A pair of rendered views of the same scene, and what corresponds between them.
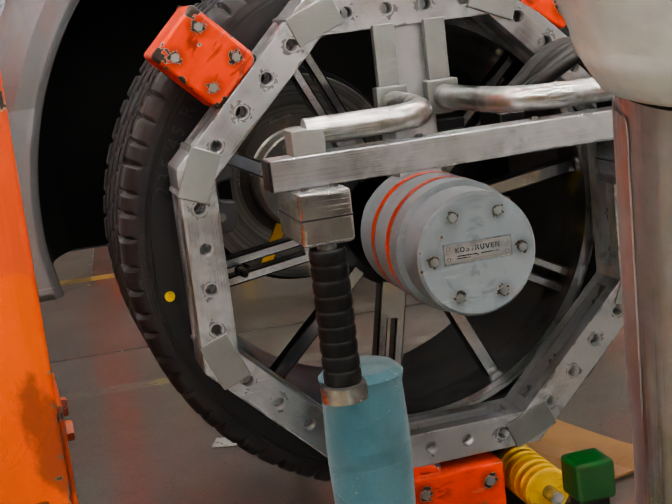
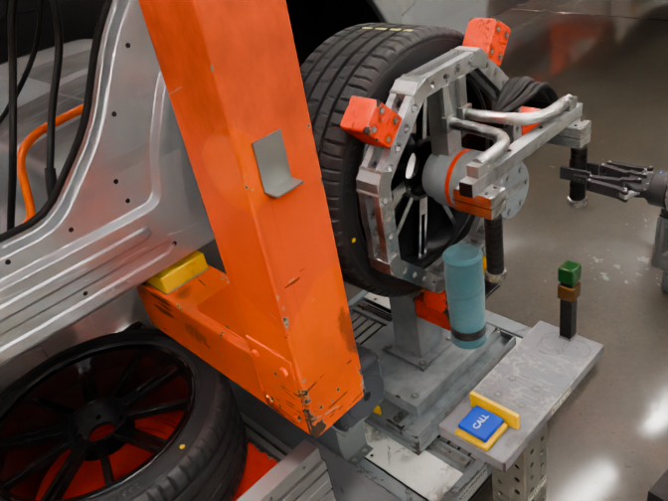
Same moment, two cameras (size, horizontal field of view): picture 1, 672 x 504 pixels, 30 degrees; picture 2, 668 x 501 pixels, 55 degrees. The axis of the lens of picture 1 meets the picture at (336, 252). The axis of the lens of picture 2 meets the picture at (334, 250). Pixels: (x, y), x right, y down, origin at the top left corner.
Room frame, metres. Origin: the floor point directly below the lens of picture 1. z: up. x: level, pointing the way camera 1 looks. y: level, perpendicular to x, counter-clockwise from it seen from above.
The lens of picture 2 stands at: (0.30, 0.73, 1.56)
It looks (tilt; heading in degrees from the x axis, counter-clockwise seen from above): 32 degrees down; 336
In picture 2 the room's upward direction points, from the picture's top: 12 degrees counter-clockwise
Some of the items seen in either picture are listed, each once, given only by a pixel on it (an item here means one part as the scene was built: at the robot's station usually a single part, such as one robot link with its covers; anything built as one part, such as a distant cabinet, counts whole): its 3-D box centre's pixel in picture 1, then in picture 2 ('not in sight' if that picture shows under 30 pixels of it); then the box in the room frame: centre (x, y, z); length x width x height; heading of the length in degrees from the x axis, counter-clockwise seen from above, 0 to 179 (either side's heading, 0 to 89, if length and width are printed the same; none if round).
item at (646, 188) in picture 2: not in sight; (649, 186); (1.06, -0.36, 0.83); 0.09 x 0.08 x 0.07; 15
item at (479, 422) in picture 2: not in sight; (480, 424); (1.05, 0.14, 0.47); 0.07 x 0.07 x 0.02; 15
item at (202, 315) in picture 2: not in sight; (210, 290); (1.62, 0.48, 0.69); 0.52 x 0.17 x 0.35; 15
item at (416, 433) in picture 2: not in sight; (421, 368); (1.57, -0.06, 0.13); 0.50 x 0.36 x 0.10; 105
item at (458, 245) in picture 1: (441, 238); (474, 181); (1.33, -0.12, 0.85); 0.21 x 0.14 x 0.14; 15
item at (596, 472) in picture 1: (588, 475); (570, 272); (1.14, -0.22, 0.64); 0.04 x 0.04 x 0.04; 15
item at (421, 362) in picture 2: not in sight; (416, 321); (1.57, -0.05, 0.32); 0.40 x 0.30 x 0.28; 105
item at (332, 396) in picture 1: (335, 319); (494, 245); (1.13, 0.01, 0.83); 0.04 x 0.04 x 0.16
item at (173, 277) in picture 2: not in sight; (171, 265); (1.78, 0.53, 0.71); 0.14 x 0.14 x 0.05; 15
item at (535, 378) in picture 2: not in sight; (524, 388); (1.09, -0.02, 0.44); 0.43 x 0.17 x 0.03; 105
